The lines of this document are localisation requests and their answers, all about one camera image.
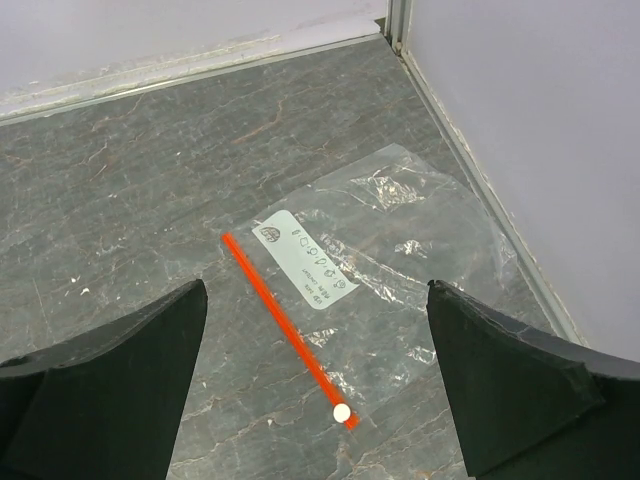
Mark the clear zip top bag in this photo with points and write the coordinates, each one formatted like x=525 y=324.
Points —
x=340 y=270

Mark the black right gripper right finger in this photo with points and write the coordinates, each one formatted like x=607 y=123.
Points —
x=530 y=405

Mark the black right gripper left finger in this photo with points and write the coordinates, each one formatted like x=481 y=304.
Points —
x=107 y=403

